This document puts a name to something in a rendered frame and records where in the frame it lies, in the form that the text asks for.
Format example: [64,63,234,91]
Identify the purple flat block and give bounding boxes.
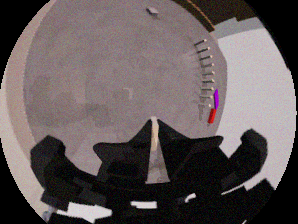
[214,91,220,109]

